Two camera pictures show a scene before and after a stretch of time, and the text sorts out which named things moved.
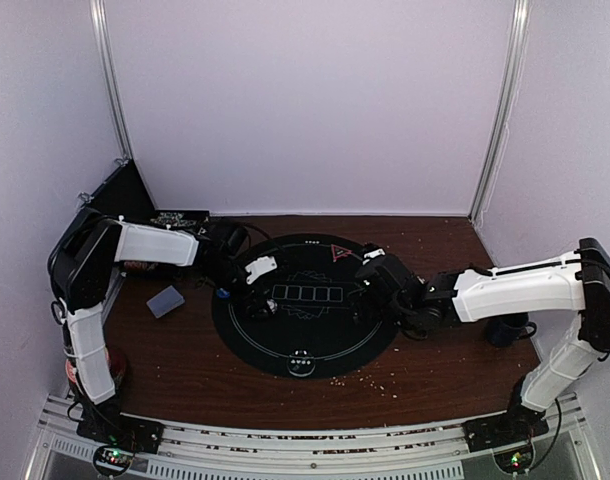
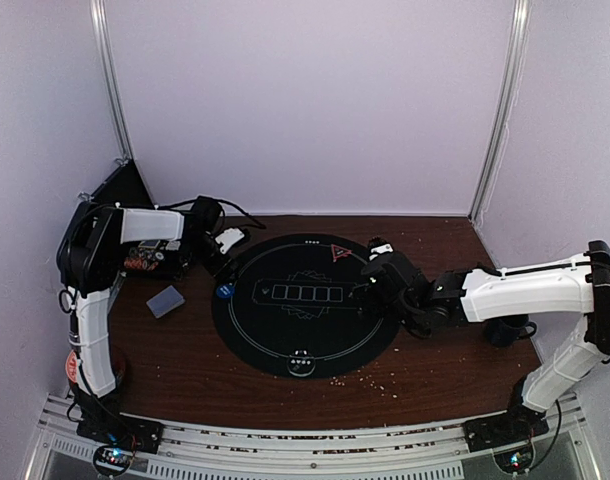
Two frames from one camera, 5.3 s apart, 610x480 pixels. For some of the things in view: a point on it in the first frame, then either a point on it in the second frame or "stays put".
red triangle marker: [338, 252] stays put
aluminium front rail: [206, 449] stays put
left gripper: [252, 292] -> [222, 269]
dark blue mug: [506, 330] stays put
